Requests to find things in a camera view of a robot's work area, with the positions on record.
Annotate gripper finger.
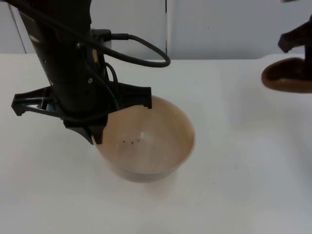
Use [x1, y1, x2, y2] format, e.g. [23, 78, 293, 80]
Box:
[87, 118, 108, 144]
[63, 120, 95, 145]

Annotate dark wooden cup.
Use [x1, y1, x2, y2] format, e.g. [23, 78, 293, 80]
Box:
[261, 57, 312, 94]

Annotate pale wooden bowl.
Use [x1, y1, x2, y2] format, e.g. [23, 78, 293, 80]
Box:
[94, 95, 196, 183]

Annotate thin black cable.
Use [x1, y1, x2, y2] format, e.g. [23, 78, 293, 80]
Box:
[104, 62, 120, 110]

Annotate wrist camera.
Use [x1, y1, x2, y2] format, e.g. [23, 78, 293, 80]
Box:
[91, 29, 113, 50]

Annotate thick black cable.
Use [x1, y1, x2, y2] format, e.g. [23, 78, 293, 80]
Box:
[4, 0, 172, 68]

